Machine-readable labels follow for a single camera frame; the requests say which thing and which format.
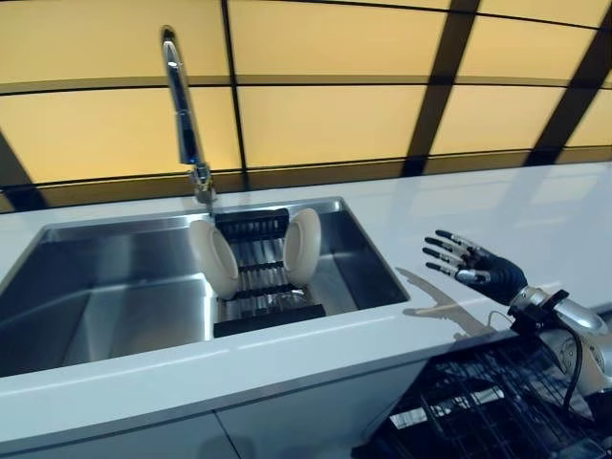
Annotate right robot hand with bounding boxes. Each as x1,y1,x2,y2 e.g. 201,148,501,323
422,229,529,306

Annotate cream ceramic plate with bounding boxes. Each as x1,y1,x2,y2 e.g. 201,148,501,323
282,208,322,289
188,218,240,298

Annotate dark lower dishwasher rack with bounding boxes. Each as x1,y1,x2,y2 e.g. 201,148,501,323
415,334,612,459

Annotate black dish drying rack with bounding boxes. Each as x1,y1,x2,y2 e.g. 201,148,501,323
212,208,328,339

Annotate chrome kitchen faucet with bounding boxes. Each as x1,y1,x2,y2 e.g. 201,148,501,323
160,26,220,216

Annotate stainless steel sink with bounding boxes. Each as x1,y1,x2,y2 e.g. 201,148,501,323
0,196,411,379

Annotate thin white cable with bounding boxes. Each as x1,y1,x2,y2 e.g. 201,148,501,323
486,309,512,332

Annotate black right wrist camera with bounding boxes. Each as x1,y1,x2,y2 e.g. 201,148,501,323
507,290,570,337

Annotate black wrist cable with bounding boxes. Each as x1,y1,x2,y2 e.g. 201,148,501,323
559,324,590,418

